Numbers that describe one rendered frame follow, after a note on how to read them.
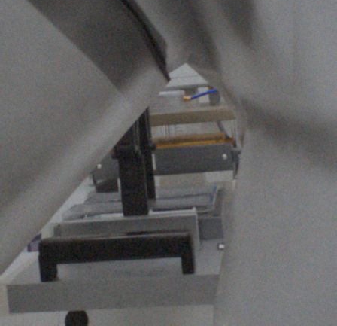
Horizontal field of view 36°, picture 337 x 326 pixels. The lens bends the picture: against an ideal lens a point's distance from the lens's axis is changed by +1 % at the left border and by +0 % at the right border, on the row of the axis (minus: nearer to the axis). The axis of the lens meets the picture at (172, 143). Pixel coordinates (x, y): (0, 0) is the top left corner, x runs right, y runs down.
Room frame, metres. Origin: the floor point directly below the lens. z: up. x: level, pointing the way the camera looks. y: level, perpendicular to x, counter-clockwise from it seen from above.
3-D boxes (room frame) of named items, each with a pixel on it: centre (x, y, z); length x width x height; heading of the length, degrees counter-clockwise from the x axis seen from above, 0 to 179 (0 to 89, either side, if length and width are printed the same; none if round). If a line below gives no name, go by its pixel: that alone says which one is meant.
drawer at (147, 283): (0.62, 0.05, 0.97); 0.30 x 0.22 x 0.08; 173
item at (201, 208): (0.62, 0.05, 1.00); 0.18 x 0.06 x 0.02; 83
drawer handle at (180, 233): (0.48, 0.06, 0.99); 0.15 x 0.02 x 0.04; 83
